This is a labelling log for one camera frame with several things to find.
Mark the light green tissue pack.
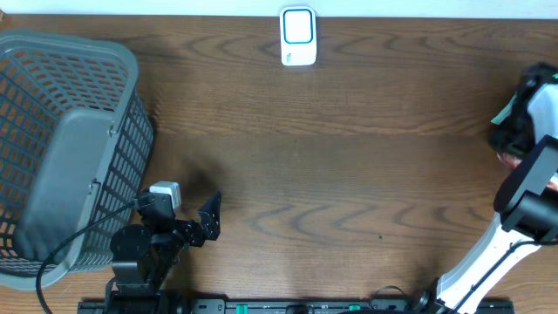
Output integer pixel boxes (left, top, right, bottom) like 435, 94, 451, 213
491, 96, 516, 126

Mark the red chocolate bar wrapper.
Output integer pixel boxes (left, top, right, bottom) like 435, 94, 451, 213
497, 153, 522, 169

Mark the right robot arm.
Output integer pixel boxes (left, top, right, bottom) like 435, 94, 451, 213
413, 62, 557, 313

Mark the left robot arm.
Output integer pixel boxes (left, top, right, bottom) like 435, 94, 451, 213
102, 192, 221, 314

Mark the white barcode scanner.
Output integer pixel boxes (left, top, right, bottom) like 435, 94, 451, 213
279, 6, 317, 66

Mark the grey plastic shopping basket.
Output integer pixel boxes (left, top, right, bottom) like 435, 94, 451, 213
1, 30, 153, 290

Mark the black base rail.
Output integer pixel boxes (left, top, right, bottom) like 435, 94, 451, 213
77, 297, 516, 314

